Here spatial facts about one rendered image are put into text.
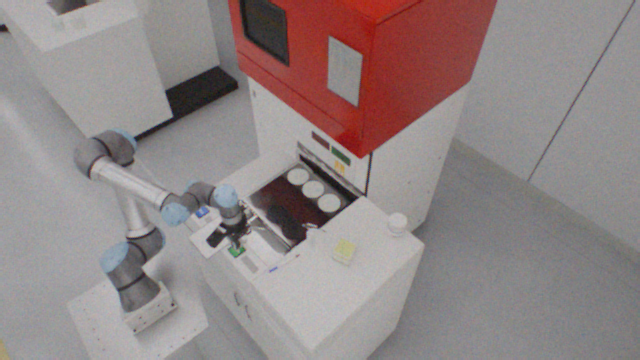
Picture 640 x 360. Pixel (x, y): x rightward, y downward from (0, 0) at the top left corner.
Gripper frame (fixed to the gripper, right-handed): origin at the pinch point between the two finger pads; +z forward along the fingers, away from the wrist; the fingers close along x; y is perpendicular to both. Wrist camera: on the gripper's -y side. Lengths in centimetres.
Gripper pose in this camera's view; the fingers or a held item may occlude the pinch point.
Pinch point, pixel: (234, 249)
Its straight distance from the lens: 177.7
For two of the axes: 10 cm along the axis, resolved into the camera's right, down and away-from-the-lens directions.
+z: 0.0, 6.4, 7.6
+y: 7.4, -5.2, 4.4
